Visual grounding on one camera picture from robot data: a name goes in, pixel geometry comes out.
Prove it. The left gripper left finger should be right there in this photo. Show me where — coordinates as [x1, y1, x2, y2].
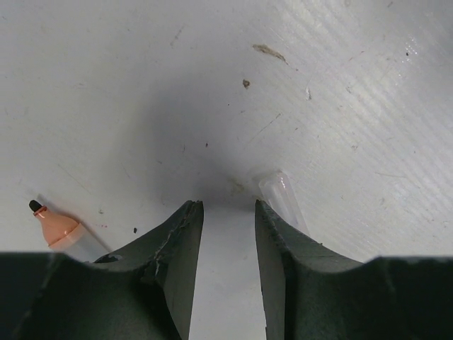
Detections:
[1, 201, 204, 339]

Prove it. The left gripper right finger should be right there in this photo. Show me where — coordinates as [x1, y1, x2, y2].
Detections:
[255, 200, 452, 339]

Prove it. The clear pen cap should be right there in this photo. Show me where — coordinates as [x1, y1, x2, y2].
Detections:
[258, 171, 309, 236]

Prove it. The orange tip marker pen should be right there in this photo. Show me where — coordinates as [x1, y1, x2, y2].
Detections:
[29, 200, 109, 262]

